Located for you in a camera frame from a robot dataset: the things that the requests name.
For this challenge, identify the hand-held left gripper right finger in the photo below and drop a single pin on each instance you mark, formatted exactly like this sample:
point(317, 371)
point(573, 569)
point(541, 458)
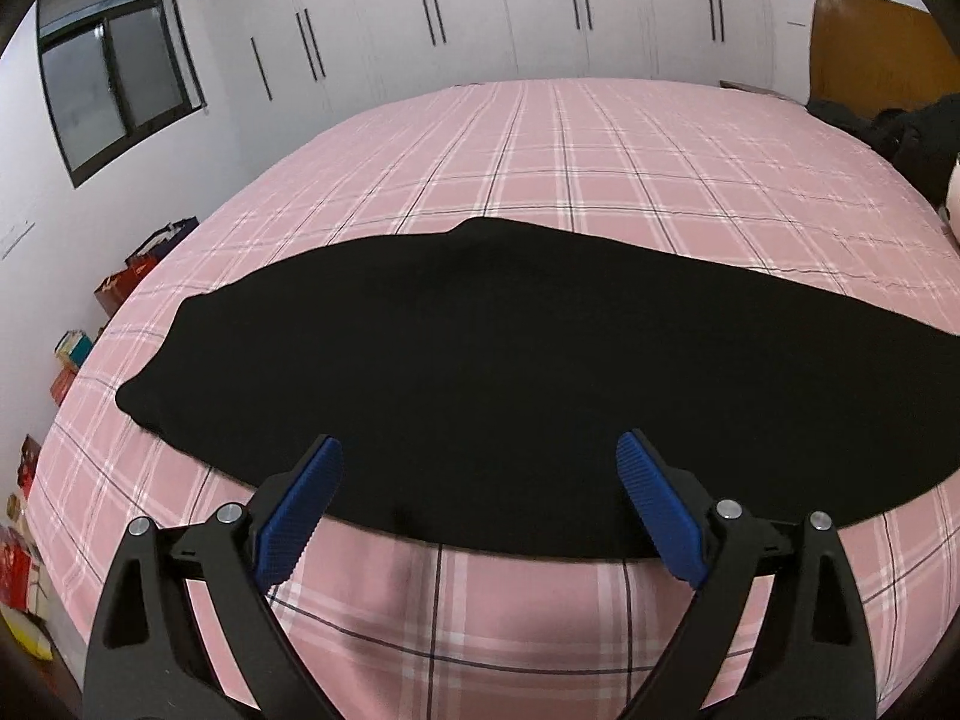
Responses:
point(660, 510)

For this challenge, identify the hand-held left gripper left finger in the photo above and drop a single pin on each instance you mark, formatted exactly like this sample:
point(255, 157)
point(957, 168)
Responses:
point(300, 517)

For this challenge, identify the black pants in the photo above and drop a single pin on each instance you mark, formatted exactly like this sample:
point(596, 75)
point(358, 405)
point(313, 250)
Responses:
point(487, 360)

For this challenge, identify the red flat box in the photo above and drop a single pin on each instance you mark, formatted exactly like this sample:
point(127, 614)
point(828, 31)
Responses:
point(64, 384)

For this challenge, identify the red patterned bags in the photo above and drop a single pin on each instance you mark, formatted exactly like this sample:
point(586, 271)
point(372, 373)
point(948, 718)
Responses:
point(16, 566)

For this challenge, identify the red gift bag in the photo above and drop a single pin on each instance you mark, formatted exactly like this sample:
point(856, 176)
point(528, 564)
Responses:
point(124, 285)

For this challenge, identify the yellow flat packet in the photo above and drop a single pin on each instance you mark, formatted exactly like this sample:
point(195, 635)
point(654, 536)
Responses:
point(30, 634)

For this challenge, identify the purple gift bag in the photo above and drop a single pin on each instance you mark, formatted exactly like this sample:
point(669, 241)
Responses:
point(169, 232)

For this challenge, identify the bed with pink plaid sheet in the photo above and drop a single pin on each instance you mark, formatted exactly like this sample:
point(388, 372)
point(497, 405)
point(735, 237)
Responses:
point(600, 165)

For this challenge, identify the white plush toy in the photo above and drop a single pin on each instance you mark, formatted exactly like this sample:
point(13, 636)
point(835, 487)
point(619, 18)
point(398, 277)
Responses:
point(952, 195)

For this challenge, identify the dark clothing pile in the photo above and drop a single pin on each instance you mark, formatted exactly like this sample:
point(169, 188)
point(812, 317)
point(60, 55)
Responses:
point(922, 142)

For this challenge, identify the black framed window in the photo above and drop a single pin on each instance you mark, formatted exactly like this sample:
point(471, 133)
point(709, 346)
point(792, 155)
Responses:
point(112, 82)

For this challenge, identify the wooden headboard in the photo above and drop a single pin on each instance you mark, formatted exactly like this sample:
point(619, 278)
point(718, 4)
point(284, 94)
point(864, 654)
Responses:
point(862, 52)

